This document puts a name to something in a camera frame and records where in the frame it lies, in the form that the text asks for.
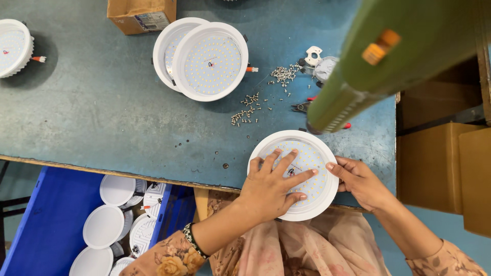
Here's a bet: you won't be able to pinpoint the brown wooden post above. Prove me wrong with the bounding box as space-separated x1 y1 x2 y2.
473 0 491 127

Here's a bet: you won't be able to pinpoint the blue crate of white downlights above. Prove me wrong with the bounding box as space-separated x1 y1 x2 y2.
0 166 197 276

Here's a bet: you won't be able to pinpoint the scattered group of silver screws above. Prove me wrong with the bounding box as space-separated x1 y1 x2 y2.
230 92 274 127

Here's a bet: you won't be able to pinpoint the red handled cutting pliers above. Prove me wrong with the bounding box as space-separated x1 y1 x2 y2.
290 96 352 130

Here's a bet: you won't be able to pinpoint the black metal frame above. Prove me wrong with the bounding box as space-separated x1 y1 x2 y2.
0 161 32 266

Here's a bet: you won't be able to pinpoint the brown cardboard box with label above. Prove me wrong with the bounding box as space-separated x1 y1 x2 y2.
107 0 177 36

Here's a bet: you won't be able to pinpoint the green hanging electric screwdriver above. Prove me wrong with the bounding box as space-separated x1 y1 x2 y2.
306 0 479 135

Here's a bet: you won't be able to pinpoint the white round LED downlight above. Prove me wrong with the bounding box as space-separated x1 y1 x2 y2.
247 130 340 222
172 22 259 102
0 19 47 79
152 17 210 93

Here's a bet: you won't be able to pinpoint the person's right hand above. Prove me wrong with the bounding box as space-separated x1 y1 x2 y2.
325 155 390 212

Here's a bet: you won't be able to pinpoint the black beaded bracelet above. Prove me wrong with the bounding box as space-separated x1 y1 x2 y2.
182 222 210 260

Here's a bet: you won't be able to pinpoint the pile of small silver screws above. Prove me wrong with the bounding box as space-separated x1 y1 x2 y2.
268 63 304 93

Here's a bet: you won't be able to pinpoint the floral beige garment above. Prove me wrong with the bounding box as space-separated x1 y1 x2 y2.
120 190 488 276

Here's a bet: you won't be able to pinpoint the orange tag on screwdriver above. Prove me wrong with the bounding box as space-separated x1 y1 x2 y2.
361 29 402 66

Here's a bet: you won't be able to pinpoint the white plastic bracket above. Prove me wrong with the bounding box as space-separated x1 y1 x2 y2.
305 46 323 67

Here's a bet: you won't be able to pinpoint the person's left hand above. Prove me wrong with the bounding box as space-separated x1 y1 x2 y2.
238 149 319 224

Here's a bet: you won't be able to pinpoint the large plain brown carton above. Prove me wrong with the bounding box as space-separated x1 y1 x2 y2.
396 122 485 215
458 127 491 238

